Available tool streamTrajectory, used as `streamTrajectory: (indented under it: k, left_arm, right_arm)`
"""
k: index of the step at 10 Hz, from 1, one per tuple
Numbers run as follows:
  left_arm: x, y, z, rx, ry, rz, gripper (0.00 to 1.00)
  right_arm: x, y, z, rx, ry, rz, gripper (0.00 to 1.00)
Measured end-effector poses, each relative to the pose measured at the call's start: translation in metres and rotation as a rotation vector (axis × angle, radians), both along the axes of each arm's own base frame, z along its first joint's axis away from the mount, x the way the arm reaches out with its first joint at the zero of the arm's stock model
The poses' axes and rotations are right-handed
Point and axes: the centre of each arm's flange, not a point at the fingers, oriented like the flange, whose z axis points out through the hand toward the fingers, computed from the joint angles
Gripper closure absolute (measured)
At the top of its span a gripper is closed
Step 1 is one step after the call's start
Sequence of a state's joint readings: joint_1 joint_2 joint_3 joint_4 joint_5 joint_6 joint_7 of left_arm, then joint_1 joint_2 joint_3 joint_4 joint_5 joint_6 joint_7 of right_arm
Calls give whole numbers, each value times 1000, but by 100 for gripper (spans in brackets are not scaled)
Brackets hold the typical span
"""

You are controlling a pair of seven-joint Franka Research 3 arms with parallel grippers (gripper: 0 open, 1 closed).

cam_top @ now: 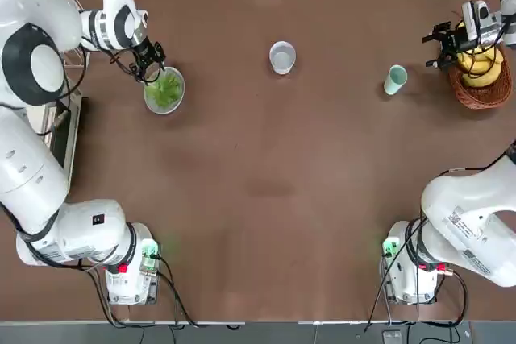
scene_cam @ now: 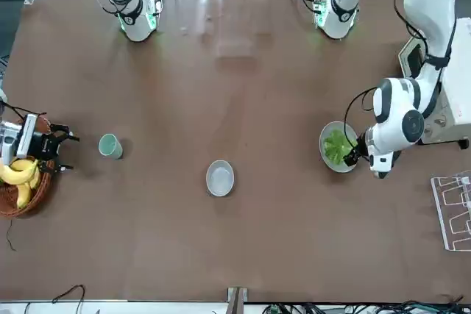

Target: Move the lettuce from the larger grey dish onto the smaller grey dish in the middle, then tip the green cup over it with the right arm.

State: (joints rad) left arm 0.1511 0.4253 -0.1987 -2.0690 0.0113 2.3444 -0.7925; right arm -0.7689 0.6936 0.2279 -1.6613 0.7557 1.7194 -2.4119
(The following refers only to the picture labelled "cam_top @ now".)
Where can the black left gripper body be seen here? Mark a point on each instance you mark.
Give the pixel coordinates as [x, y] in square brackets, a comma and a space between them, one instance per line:
[144, 50]

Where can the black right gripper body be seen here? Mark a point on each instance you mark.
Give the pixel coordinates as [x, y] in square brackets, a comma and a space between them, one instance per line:
[465, 44]

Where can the green lettuce leaf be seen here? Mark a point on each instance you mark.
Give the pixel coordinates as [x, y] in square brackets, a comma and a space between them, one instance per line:
[167, 90]

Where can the light green cup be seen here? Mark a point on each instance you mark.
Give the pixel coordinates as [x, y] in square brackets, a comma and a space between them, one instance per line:
[393, 86]

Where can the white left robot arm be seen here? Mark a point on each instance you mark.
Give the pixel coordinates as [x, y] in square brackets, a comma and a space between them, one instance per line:
[24, 167]

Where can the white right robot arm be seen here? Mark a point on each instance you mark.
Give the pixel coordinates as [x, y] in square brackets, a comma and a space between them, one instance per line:
[463, 215]

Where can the yellow banana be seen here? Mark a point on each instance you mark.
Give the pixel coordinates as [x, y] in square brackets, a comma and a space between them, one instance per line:
[479, 80]
[469, 65]
[489, 56]

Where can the large grey plate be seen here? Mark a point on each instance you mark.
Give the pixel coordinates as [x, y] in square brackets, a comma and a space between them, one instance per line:
[165, 110]

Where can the brown wicker basket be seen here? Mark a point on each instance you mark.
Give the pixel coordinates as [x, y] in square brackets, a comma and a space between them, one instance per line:
[479, 98]

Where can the white toaster oven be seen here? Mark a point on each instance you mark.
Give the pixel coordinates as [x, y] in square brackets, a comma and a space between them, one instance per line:
[60, 146]

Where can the small grey bowl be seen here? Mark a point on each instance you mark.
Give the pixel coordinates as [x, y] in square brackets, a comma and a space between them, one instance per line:
[282, 58]

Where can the grey floor socket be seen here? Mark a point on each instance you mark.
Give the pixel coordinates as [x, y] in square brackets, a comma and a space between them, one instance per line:
[393, 335]

